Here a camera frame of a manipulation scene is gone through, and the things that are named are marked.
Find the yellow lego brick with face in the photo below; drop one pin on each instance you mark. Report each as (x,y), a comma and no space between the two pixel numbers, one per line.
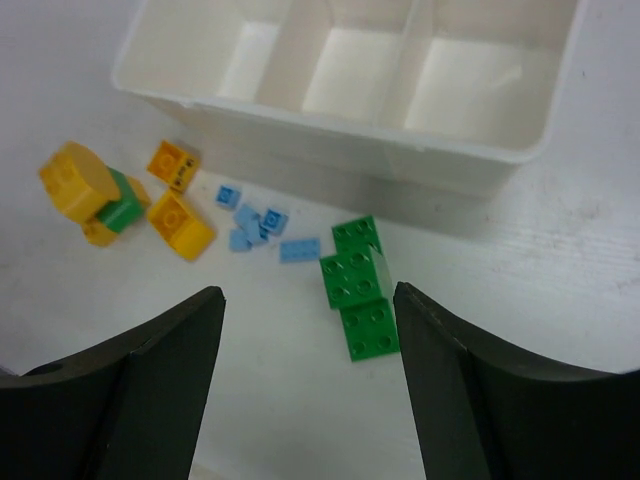
(174,166)

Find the yellow round lego brick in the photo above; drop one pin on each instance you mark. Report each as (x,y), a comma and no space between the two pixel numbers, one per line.
(78,182)

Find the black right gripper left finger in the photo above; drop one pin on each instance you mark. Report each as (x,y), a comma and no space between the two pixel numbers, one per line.
(130,407)

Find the green lego plate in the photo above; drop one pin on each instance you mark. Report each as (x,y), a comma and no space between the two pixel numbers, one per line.
(370,329)

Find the light blue lego tile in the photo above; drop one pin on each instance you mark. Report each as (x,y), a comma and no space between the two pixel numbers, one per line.
(239,241)

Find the light blue flat lego plate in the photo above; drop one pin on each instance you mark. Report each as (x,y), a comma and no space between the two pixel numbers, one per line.
(299,250)

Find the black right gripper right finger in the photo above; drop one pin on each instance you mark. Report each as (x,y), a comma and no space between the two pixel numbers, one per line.
(485,408)

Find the yellow curved lego brick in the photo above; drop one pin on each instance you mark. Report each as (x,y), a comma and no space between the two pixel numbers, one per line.
(180,226)

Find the blue lego with stud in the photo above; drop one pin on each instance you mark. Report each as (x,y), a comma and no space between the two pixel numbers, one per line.
(274,221)

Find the small green lego brick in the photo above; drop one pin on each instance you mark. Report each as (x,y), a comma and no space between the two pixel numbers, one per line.
(117,215)

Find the green square lego brick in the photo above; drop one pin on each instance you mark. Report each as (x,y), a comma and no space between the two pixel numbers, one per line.
(356,277)

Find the white three-compartment plastic bin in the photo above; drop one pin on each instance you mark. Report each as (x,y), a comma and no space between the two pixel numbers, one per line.
(455,95)

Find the light blue lego slope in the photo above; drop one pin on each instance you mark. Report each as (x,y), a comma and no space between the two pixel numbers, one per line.
(245,215)

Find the yellow lego brick under stack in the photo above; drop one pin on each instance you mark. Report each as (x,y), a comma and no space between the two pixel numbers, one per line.
(98,235)

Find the blue small square lego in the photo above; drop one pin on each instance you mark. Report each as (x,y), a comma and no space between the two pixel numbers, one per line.
(228,197)

